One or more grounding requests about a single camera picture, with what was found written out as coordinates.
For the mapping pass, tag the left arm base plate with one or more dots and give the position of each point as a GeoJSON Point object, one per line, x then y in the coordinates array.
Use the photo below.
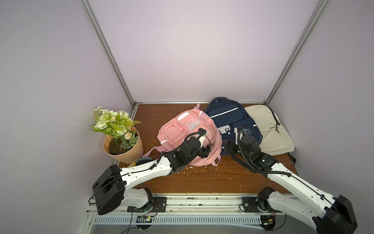
{"type": "Point", "coordinates": [156, 204]}

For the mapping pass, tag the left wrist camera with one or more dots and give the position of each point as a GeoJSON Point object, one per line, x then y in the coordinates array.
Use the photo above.
{"type": "Point", "coordinates": [201, 138]}

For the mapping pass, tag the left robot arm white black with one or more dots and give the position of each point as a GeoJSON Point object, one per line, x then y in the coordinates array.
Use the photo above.
{"type": "Point", "coordinates": [118, 186]}

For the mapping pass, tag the cream canvas backpack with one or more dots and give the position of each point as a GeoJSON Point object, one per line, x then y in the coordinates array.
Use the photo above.
{"type": "Point", "coordinates": [276, 140]}

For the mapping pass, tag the pink backpack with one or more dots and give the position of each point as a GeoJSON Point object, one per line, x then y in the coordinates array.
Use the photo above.
{"type": "Point", "coordinates": [173, 133]}

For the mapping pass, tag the brown paper flower pot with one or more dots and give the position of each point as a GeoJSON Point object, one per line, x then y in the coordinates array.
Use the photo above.
{"type": "Point", "coordinates": [128, 157]}

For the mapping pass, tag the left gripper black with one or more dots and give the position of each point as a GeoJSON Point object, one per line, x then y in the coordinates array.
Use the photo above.
{"type": "Point", "coordinates": [204, 151]}

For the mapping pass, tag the teal bowl with handle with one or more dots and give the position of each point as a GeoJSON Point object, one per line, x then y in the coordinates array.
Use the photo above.
{"type": "Point", "coordinates": [140, 161]}

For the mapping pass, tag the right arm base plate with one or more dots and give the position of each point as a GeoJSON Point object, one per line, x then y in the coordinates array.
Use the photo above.
{"type": "Point", "coordinates": [255, 205]}

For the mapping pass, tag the artificial green flower bouquet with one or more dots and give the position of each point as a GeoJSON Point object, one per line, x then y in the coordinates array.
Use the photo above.
{"type": "Point", "coordinates": [118, 125]}

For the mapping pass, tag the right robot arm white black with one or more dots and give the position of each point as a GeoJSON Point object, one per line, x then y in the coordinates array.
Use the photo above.
{"type": "Point", "coordinates": [323, 212]}

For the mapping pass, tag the navy blue backpack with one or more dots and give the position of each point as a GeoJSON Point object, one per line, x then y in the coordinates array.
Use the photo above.
{"type": "Point", "coordinates": [228, 116]}

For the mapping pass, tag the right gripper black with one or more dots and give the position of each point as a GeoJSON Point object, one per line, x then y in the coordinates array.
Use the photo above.
{"type": "Point", "coordinates": [233, 146]}

